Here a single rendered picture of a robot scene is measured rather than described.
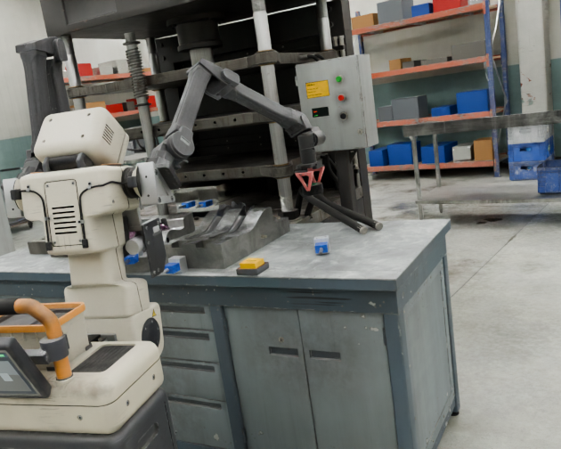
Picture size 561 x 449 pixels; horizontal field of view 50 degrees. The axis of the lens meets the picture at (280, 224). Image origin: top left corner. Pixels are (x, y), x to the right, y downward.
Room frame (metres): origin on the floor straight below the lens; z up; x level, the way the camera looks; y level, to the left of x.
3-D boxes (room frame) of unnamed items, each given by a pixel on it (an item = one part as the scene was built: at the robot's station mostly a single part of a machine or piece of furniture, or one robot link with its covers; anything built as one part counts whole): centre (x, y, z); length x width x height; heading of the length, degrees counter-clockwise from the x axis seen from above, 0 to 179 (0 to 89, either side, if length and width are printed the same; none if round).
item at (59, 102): (2.00, 0.65, 1.40); 0.11 x 0.06 x 0.43; 72
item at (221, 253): (2.27, 0.20, 0.87); 0.50 x 0.26 x 0.14; 150
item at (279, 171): (3.32, 0.27, 0.96); 1.29 x 0.83 x 0.18; 60
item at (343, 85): (2.77, -0.33, 0.74); 0.31 x 0.22 x 1.47; 60
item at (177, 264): (1.99, 0.40, 0.83); 0.13 x 0.05 x 0.05; 150
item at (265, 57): (3.32, 0.27, 1.45); 1.29 x 0.82 x 0.19; 60
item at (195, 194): (3.23, 0.28, 0.87); 0.50 x 0.27 x 0.17; 150
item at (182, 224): (2.37, 0.55, 0.86); 0.50 x 0.26 x 0.11; 168
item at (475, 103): (8.11, -2.12, 1.17); 2.06 x 0.65 x 2.34; 52
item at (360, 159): (3.73, 0.05, 0.90); 1.31 x 0.16 x 1.80; 60
